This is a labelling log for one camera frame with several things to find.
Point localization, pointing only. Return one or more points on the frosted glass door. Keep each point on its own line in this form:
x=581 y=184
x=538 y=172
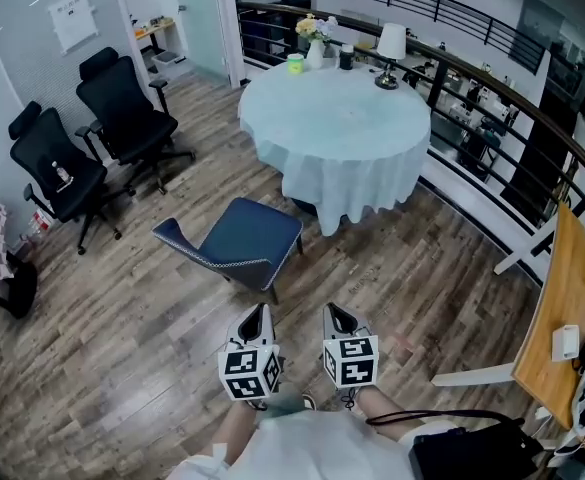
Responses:
x=199 y=18

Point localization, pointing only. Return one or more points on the white vase with flowers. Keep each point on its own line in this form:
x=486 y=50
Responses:
x=315 y=54

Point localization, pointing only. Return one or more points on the black office chair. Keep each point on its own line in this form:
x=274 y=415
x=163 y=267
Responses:
x=57 y=168
x=122 y=113

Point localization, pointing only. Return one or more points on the wooden desk with white legs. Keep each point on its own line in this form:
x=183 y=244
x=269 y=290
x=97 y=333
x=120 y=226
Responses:
x=567 y=293

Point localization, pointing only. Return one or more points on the green jar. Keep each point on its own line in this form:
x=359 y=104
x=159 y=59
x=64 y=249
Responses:
x=296 y=64

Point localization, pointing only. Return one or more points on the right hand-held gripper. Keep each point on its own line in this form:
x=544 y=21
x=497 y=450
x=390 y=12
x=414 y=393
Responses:
x=352 y=363

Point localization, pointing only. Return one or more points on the person's right forearm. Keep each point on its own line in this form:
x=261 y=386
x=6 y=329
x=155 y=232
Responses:
x=387 y=413

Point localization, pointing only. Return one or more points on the blue padded chair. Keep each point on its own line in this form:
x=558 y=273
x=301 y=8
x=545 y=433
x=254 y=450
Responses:
x=252 y=233

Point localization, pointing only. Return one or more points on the black canister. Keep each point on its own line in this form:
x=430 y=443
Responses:
x=346 y=58

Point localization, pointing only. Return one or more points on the light blue tablecloth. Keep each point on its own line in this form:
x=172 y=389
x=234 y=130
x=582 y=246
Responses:
x=342 y=168

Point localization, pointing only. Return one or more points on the person's left forearm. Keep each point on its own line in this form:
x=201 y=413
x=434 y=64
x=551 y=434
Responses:
x=239 y=428

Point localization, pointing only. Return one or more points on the black chair base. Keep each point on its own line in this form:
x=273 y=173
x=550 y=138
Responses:
x=19 y=288

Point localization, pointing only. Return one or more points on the clear water bottle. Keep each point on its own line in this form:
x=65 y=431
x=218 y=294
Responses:
x=62 y=175

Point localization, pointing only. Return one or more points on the white shade table lamp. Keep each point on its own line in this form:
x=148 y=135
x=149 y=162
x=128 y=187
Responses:
x=391 y=43

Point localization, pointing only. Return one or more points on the wooden side desk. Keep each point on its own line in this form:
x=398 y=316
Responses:
x=154 y=30

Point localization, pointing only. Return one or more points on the white wall notice board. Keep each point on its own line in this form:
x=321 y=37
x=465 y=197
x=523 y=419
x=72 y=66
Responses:
x=73 y=20

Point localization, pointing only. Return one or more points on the person's white clothing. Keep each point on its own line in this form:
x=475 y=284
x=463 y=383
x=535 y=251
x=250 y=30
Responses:
x=312 y=448

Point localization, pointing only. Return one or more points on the red and white bottles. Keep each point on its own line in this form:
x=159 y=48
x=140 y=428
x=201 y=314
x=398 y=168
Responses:
x=43 y=219

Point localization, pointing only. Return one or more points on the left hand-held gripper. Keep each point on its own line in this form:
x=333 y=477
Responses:
x=249 y=368

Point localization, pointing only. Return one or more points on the white storage bin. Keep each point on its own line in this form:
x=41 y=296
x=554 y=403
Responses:
x=168 y=60

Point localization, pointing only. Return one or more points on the black wall-mounted railing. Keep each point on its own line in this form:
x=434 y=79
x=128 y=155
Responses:
x=452 y=10

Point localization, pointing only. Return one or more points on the small white box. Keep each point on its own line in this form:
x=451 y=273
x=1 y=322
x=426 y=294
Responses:
x=565 y=343

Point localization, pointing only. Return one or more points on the person's left shoe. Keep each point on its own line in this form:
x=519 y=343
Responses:
x=287 y=404

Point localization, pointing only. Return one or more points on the round cloth-covered table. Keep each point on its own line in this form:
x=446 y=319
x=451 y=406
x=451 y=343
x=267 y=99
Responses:
x=332 y=118

